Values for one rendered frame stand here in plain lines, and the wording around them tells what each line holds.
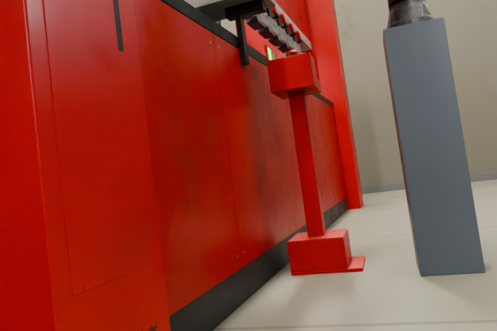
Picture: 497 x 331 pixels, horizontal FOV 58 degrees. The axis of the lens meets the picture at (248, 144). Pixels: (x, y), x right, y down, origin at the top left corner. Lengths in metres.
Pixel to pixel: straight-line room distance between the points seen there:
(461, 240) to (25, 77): 1.25
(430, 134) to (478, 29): 4.11
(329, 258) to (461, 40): 4.15
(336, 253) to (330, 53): 2.44
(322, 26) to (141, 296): 3.34
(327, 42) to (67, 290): 3.41
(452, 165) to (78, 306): 1.15
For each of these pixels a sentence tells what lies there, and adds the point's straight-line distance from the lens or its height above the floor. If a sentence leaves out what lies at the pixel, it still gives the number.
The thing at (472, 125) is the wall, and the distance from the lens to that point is 5.36.
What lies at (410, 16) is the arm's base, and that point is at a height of 0.80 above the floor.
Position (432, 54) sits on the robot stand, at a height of 0.67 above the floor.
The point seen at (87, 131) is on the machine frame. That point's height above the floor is 0.46.
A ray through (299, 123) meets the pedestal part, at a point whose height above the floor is 0.54.
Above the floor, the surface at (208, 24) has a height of 0.85.
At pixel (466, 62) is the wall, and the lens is 5.44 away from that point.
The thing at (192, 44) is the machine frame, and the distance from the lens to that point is 1.29.
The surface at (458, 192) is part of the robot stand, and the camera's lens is 1.49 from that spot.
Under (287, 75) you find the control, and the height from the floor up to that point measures 0.71.
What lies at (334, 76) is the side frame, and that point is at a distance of 3.77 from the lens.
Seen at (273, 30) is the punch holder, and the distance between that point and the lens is 2.66.
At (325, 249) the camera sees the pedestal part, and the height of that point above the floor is 0.08.
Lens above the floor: 0.37
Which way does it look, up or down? 4 degrees up
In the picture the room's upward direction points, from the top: 7 degrees counter-clockwise
